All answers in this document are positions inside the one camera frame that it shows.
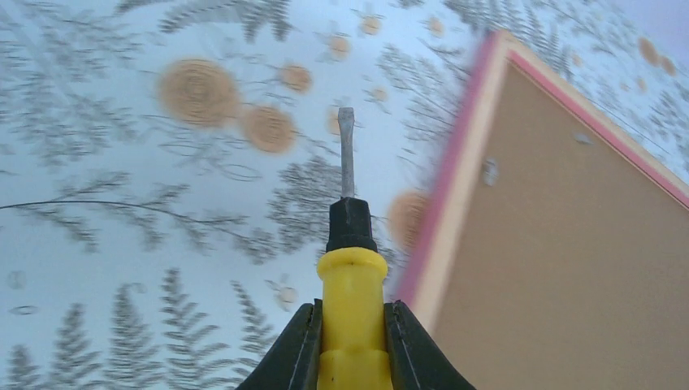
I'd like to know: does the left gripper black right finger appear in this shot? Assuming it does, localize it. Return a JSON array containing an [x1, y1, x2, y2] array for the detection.
[[383, 301, 475, 390]]

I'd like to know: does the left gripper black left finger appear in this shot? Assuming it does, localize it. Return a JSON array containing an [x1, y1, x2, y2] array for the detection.
[[237, 300, 323, 390]]

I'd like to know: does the yellow screwdriver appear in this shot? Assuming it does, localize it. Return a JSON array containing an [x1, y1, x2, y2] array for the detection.
[[317, 107, 392, 390]]

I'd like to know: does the pink picture frame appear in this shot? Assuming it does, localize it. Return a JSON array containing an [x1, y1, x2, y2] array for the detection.
[[397, 31, 688, 389]]

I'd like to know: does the floral patterned table mat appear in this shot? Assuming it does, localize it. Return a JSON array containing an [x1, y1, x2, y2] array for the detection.
[[1, 1, 688, 389]]

